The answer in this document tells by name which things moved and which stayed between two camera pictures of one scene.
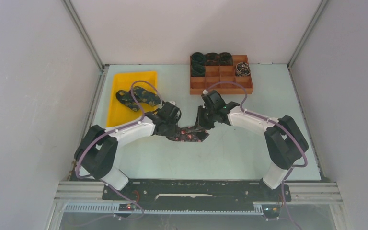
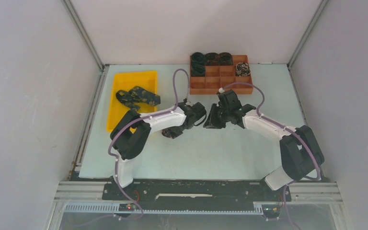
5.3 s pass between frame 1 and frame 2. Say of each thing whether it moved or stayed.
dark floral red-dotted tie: moved
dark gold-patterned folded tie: stayed
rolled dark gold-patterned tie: stayed
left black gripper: moved
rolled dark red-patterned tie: stayed
